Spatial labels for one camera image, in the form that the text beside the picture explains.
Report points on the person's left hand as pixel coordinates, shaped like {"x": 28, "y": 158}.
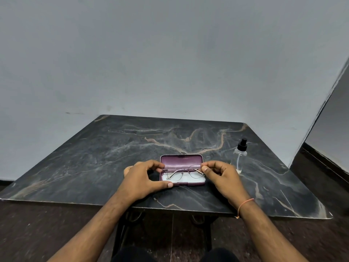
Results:
{"x": 139, "y": 182}

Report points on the person's right hand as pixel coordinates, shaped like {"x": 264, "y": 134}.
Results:
{"x": 227, "y": 182}

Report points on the clear spray bottle black cap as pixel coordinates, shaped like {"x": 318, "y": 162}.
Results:
{"x": 240, "y": 155}

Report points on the white cleaning cloth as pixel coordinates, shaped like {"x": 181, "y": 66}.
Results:
{"x": 185, "y": 178}

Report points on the metal frame eyeglasses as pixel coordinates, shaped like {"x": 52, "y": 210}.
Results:
{"x": 185, "y": 173}

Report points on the maroon glasses case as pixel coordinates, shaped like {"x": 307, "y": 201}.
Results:
{"x": 181, "y": 160}

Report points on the person's right forearm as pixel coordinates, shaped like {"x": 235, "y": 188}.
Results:
{"x": 270, "y": 237}

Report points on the person's left forearm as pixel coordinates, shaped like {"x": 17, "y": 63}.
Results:
{"x": 90, "y": 234}

